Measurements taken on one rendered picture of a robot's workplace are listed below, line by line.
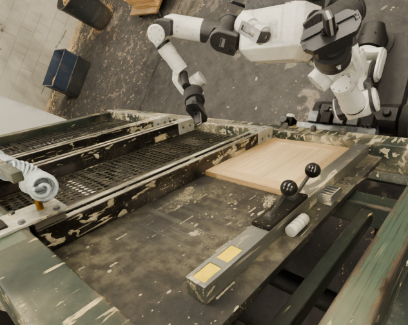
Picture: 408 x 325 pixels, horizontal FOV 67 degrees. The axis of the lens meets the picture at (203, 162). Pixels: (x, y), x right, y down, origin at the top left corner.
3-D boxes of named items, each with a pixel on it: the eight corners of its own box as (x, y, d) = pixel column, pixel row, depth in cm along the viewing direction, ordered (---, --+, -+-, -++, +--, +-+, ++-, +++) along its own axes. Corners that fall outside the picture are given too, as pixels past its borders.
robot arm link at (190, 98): (194, 127, 134) (192, 109, 142) (214, 117, 132) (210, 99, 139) (179, 109, 125) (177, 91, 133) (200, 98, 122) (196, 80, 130)
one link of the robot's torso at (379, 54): (354, 56, 202) (349, 46, 193) (388, 54, 189) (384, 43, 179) (346, 86, 201) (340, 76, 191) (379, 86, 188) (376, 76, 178)
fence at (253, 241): (368, 155, 120) (369, 144, 119) (206, 305, 57) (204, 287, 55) (354, 153, 124) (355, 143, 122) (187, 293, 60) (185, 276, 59)
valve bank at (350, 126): (394, 122, 145) (386, 103, 127) (387, 151, 144) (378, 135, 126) (296, 115, 178) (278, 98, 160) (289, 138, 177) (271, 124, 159)
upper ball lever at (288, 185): (277, 222, 75) (303, 184, 67) (269, 229, 73) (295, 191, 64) (265, 211, 77) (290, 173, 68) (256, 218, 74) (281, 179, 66)
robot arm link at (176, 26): (146, 13, 123) (198, 21, 119) (160, 8, 133) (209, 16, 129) (147, 42, 130) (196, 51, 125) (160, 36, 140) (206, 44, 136)
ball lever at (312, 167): (300, 202, 83) (326, 167, 75) (292, 208, 81) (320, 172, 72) (289, 193, 85) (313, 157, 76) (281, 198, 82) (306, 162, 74)
